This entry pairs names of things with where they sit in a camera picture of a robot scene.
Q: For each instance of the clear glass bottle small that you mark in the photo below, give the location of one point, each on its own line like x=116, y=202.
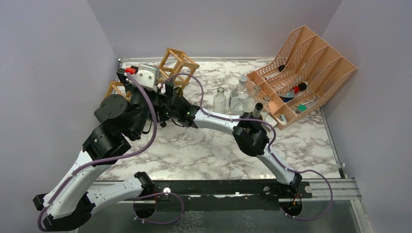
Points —
x=252, y=99

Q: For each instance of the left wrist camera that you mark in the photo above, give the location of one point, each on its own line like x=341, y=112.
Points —
x=146, y=75

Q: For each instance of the wooden wine rack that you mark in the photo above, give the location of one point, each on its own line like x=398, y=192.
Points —
x=173, y=62

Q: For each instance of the red black marker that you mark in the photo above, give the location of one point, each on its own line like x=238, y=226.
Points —
x=300, y=87

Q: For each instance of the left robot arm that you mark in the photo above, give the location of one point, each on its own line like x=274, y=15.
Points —
x=72, y=202

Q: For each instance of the orange plastic file organizer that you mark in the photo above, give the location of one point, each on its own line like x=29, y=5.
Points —
x=304, y=57

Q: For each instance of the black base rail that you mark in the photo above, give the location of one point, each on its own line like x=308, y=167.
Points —
x=231, y=195

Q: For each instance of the green item in organizer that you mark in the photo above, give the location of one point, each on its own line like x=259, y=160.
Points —
x=300, y=108

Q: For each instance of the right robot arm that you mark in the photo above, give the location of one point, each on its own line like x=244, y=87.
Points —
x=247, y=130

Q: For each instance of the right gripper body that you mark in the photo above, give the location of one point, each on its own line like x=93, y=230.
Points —
x=163, y=115

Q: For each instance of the clear bottle silver cap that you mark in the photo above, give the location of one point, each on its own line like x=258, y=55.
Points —
x=237, y=96

